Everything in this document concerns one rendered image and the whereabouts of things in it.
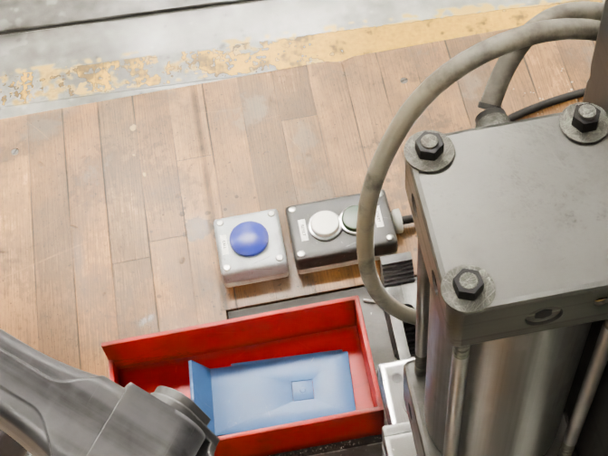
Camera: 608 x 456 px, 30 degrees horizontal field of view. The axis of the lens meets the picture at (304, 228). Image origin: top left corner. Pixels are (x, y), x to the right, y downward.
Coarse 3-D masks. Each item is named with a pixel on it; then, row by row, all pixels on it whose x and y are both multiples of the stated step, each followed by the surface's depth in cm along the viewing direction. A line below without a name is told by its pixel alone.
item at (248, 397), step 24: (192, 360) 109; (288, 360) 111; (312, 360) 111; (336, 360) 111; (192, 384) 108; (216, 384) 110; (240, 384) 110; (264, 384) 110; (288, 384) 110; (336, 384) 109; (216, 408) 109; (240, 408) 109; (264, 408) 109; (288, 408) 108; (312, 408) 108; (336, 408) 108; (216, 432) 108
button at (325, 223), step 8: (320, 216) 116; (328, 216) 116; (336, 216) 116; (312, 224) 116; (320, 224) 115; (328, 224) 115; (336, 224) 115; (320, 232) 115; (328, 232) 115; (336, 232) 115
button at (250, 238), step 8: (240, 224) 116; (248, 224) 116; (256, 224) 116; (232, 232) 116; (240, 232) 116; (248, 232) 116; (256, 232) 116; (264, 232) 116; (232, 240) 115; (240, 240) 115; (248, 240) 115; (256, 240) 115; (264, 240) 115; (232, 248) 116; (240, 248) 115; (248, 248) 115; (256, 248) 115; (264, 248) 115
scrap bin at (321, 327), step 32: (224, 320) 108; (256, 320) 108; (288, 320) 110; (320, 320) 111; (352, 320) 112; (128, 352) 110; (160, 352) 111; (192, 352) 112; (224, 352) 112; (256, 352) 112; (288, 352) 112; (352, 352) 111; (160, 384) 111; (352, 384) 110; (352, 416) 102; (384, 416) 104; (224, 448) 104; (256, 448) 105; (288, 448) 106
